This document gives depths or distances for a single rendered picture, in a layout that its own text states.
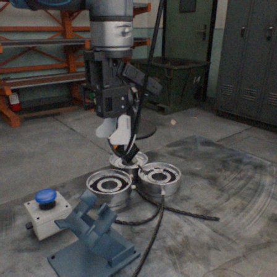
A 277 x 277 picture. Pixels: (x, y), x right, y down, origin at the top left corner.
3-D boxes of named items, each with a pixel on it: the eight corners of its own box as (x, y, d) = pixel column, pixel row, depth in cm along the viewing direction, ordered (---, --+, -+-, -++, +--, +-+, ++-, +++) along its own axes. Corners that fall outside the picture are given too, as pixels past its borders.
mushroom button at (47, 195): (54, 204, 55) (51, 184, 53) (62, 214, 53) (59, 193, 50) (35, 212, 53) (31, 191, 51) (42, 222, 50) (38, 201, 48)
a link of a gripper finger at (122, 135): (107, 160, 53) (102, 117, 50) (129, 152, 57) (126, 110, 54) (116, 164, 51) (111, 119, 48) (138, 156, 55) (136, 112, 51)
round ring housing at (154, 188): (136, 176, 70) (136, 162, 69) (174, 174, 71) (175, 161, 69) (140, 200, 61) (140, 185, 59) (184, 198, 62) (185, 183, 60)
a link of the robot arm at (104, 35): (115, 22, 50) (144, 21, 45) (116, 47, 52) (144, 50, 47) (81, 21, 46) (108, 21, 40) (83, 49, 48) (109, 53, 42)
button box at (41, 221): (59, 207, 58) (57, 188, 56) (73, 224, 53) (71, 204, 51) (21, 223, 54) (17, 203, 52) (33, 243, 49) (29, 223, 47)
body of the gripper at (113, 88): (83, 113, 52) (76, 48, 47) (117, 105, 57) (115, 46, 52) (105, 123, 47) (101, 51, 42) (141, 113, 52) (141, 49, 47)
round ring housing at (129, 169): (109, 164, 77) (108, 151, 75) (144, 161, 78) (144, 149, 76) (110, 183, 67) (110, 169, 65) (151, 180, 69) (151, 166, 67)
